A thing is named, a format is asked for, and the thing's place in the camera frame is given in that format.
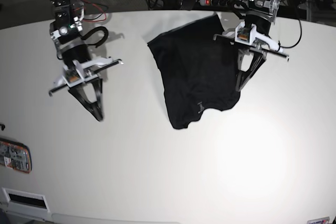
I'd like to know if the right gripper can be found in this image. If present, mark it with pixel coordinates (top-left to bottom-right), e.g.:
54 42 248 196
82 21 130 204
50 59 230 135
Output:
48 57 123 121

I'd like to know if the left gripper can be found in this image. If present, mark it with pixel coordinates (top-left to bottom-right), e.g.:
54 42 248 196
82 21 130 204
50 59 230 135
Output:
213 28 289 92

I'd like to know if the black T-shirt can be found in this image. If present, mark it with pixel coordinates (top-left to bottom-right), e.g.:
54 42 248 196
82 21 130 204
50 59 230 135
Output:
148 15 240 130

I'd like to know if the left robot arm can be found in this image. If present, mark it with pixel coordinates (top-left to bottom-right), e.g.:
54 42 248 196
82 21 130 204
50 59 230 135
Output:
213 0 289 92

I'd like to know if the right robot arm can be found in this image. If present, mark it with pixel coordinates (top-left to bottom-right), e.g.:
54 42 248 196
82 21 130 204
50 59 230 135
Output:
48 0 123 122

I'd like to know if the black power strip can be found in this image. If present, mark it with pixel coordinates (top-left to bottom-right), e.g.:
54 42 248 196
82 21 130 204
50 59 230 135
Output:
196 0 247 10

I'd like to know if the orange framed circuit board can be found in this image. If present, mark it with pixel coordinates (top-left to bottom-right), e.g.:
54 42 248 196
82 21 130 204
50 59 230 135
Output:
1 137 32 174

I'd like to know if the white vented box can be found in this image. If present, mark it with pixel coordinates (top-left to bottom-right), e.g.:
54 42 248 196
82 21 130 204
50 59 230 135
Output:
1 187 51 221

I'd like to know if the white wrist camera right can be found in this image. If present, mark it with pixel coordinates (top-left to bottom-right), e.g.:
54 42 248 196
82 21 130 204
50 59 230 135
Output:
63 68 85 88

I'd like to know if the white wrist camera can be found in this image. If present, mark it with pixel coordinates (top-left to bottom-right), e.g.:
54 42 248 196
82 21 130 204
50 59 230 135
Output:
63 68 85 88
235 22 257 46

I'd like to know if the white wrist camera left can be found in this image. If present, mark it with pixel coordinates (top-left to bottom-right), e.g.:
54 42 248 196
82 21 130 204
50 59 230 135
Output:
235 22 257 46

